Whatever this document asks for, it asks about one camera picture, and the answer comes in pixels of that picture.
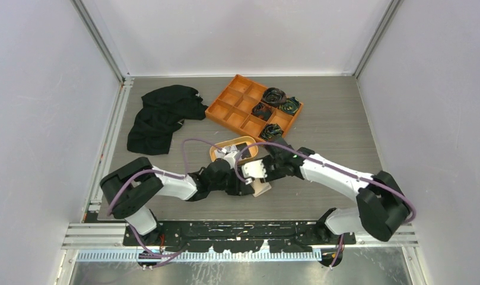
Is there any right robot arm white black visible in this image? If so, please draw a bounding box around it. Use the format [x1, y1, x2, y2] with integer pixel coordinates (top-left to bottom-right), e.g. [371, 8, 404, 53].
[263, 137, 416, 244]

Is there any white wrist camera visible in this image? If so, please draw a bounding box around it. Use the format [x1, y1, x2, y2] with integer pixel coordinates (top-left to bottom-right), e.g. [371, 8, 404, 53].
[222, 151, 241, 169]
[241, 159, 267, 179]

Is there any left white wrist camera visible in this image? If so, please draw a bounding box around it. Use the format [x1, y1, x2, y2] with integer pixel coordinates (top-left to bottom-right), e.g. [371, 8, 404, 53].
[222, 151, 241, 169]

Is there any orange oval tray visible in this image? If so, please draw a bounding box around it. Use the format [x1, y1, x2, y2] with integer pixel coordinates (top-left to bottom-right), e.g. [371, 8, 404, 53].
[209, 136, 259, 163]

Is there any right credit card in tray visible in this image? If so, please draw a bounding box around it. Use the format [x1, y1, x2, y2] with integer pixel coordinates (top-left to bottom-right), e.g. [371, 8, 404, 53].
[214, 144, 239, 158]

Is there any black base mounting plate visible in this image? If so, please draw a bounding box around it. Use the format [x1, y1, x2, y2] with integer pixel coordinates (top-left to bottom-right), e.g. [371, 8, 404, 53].
[143, 220, 339, 253]

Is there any black cloth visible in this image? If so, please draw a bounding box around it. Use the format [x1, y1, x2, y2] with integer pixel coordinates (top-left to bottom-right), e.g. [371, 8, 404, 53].
[126, 84, 208, 156]

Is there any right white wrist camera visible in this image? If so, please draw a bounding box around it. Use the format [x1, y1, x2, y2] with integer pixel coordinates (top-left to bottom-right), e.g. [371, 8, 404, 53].
[241, 159, 267, 179]

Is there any aluminium front frame rail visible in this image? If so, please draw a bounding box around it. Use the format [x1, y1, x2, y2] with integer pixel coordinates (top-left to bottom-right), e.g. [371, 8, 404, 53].
[62, 223, 418, 263]

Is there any dark red rolled tie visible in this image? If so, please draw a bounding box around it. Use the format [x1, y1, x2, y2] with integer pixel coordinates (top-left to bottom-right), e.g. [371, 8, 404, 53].
[251, 103, 273, 122]

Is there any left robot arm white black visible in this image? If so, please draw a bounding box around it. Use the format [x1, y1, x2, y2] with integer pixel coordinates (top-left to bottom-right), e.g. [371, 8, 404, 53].
[100, 157, 255, 245]

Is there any black VIP credit card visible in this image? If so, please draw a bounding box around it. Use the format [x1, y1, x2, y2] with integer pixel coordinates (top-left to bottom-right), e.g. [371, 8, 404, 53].
[236, 142, 252, 160]

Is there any orange compartment organizer box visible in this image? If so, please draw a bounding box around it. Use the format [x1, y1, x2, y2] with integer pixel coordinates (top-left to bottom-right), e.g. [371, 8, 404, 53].
[205, 74, 304, 142]

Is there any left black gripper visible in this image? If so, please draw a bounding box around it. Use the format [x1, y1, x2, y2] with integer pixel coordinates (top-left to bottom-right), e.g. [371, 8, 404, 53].
[209, 166, 255, 195]

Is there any dark brown rolled tie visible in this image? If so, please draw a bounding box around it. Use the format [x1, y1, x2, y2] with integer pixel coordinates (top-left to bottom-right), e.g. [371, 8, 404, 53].
[261, 87, 287, 107]

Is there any green yellow rolled tie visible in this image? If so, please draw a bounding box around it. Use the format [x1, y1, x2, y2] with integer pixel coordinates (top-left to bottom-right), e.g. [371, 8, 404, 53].
[259, 123, 284, 141]

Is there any green patterned rolled tie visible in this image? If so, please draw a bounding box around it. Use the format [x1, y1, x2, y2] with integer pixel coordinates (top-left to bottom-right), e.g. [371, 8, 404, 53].
[278, 97, 301, 116]

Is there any beige card holder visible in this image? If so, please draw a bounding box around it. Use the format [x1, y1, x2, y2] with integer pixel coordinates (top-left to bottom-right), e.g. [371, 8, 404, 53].
[251, 179, 272, 197]

